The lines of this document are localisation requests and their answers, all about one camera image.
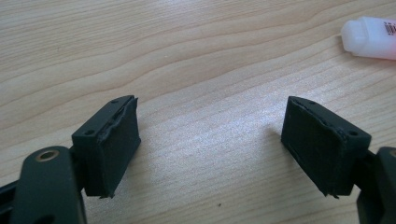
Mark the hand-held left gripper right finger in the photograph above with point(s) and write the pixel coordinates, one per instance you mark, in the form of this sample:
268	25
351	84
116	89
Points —
320	146

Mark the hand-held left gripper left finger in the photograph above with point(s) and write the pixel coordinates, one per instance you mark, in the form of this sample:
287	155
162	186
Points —
106	149

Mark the white pink plastic bottle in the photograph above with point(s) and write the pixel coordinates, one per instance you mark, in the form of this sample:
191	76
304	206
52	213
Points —
370	39

